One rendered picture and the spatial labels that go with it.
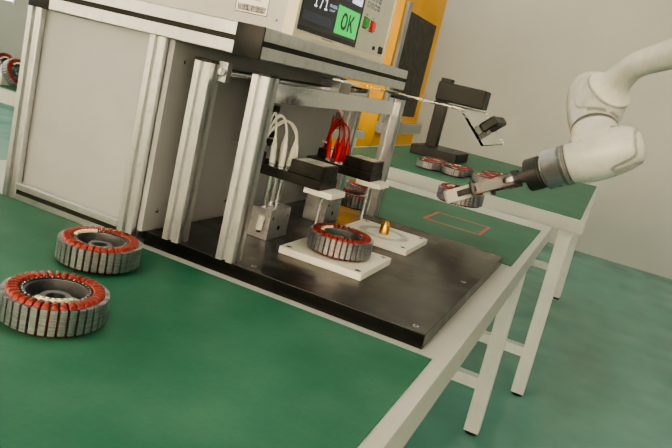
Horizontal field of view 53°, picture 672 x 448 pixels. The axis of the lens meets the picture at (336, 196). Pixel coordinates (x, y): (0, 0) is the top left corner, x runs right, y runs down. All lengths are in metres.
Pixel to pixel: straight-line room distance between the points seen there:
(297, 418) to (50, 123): 0.72
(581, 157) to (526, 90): 4.94
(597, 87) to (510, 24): 4.96
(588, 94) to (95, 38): 1.02
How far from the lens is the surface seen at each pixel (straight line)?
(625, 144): 1.50
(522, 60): 6.46
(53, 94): 1.20
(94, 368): 0.71
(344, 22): 1.26
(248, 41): 0.97
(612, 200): 6.39
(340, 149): 1.36
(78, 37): 1.17
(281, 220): 1.20
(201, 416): 0.65
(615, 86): 1.58
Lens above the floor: 1.08
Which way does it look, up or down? 10 degrees down
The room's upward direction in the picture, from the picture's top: 13 degrees clockwise
